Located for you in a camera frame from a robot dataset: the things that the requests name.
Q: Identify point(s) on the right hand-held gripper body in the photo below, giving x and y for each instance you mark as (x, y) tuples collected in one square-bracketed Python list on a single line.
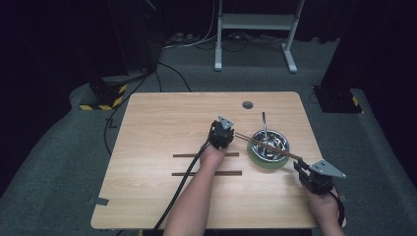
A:
[(323, 180)]

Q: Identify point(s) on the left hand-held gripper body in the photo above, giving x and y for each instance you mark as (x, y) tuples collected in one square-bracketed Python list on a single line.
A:
[(219, 136)]

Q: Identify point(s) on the shiny steel bowl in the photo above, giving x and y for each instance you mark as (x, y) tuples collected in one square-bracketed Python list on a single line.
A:
[(278, 141)]

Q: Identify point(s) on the person's left hand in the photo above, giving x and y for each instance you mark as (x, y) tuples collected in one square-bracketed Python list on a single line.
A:
[(213, 159)]

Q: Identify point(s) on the person's right hand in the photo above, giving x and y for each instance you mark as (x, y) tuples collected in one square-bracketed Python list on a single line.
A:
[(326, 208)]

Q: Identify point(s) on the metal bowl with green rim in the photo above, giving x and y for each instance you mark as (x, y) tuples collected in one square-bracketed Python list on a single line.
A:
[(259, 161)]

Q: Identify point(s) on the black stand with striped base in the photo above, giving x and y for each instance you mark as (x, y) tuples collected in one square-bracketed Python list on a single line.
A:
[(105, 96), (337, 100)]

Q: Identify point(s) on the power strip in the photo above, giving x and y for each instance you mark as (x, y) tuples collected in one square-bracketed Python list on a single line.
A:
[(180, 36)]

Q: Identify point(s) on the white metal stand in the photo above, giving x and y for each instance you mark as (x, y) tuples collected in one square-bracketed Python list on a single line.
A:
[(255, 21)]

